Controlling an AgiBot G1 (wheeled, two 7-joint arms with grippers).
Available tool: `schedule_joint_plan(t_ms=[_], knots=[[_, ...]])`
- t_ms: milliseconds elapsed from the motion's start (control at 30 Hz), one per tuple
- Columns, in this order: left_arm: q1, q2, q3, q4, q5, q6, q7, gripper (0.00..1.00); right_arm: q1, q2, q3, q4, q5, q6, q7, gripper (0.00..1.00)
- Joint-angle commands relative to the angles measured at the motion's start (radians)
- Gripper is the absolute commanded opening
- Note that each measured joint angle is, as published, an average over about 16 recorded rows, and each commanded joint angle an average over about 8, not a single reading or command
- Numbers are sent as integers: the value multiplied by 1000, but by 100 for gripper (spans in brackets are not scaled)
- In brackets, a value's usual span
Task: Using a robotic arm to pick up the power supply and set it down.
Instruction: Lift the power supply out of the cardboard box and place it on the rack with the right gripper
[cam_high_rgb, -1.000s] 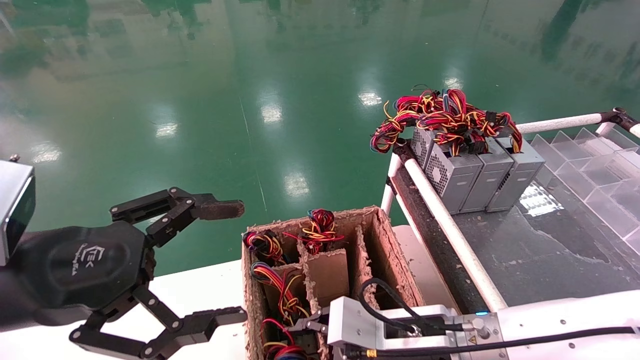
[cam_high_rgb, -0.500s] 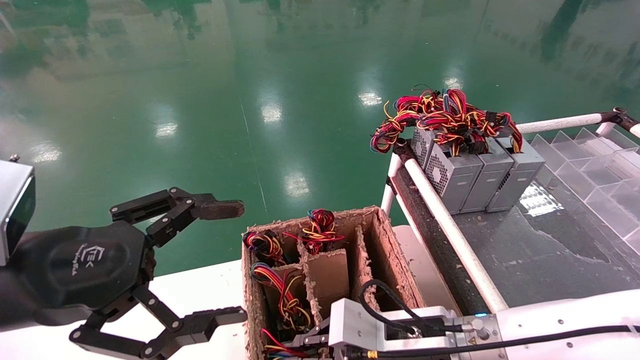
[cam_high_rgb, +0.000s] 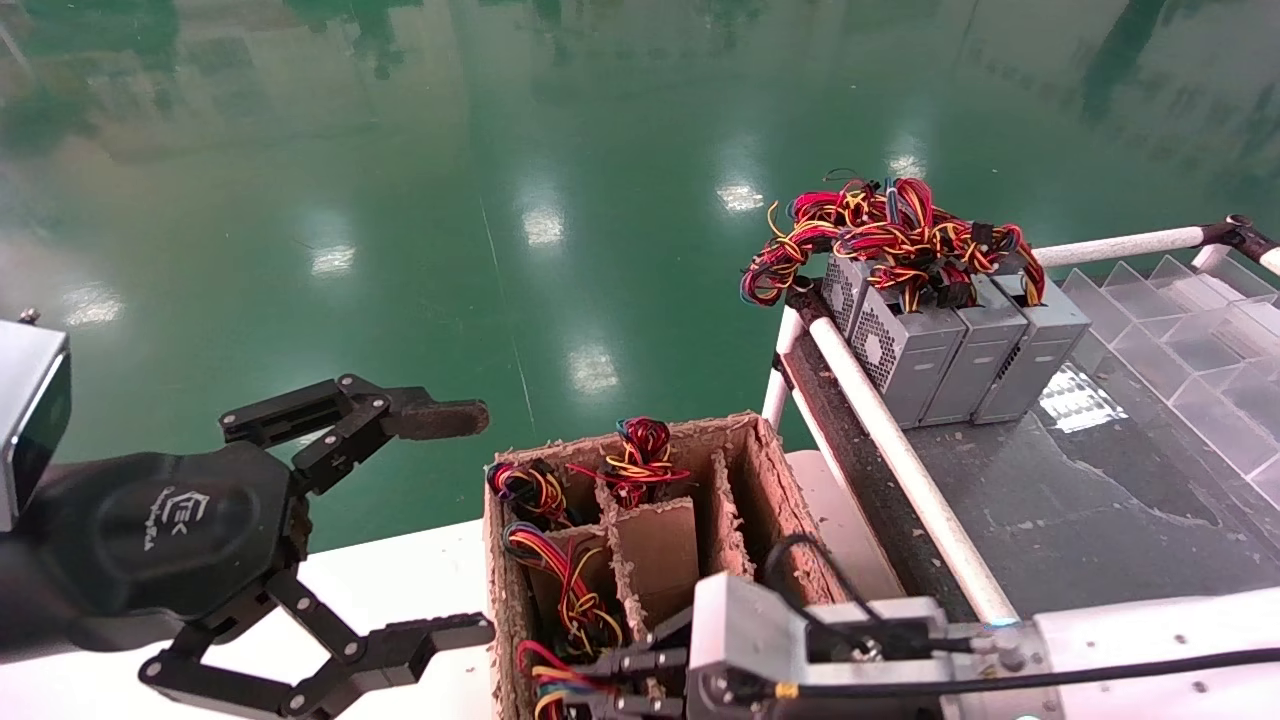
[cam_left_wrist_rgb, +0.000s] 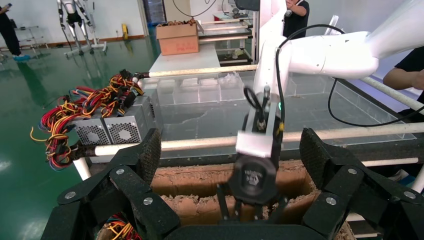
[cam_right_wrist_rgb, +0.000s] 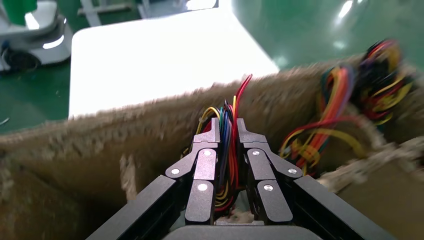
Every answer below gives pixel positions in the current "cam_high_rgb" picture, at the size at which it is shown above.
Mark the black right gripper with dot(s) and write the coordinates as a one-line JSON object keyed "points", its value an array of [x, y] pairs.
{"points": [[880, 640]]}

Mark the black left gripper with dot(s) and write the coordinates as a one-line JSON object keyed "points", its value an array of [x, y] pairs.
{"points": [[170, 530]]}

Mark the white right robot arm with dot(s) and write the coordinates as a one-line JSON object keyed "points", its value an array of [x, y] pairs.
{"points": [[1150, 630]]}

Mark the brown cardboard divider box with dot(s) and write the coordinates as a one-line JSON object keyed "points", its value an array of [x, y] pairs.
{"points": [[650, 550]]}

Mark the white leg tube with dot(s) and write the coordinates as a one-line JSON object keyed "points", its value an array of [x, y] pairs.
{"points": [[778, 400]]}

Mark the clear acrylic divider tray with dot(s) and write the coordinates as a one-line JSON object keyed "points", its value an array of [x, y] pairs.
{"points": [[1200, 380]]}

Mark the short white tube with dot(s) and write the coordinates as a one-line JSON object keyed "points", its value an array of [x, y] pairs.
{"points": [[1210, 258], [1270, 260]]}

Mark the black tube joint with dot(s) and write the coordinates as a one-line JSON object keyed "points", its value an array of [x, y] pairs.
{"points": [[1240, 232]]}

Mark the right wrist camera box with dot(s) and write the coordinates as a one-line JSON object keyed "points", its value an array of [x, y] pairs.
{"points": [[750, 630]]}

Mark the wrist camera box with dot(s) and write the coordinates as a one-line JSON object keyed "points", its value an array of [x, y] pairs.
{"points": [[750, 630], [30, 420]]}

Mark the long white rail tube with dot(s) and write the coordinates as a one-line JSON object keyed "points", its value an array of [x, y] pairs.
{"points": [[900, 450], [1120, 246]]}

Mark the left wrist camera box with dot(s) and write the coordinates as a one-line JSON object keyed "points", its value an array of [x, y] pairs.
{"points": [[30, 420]]}

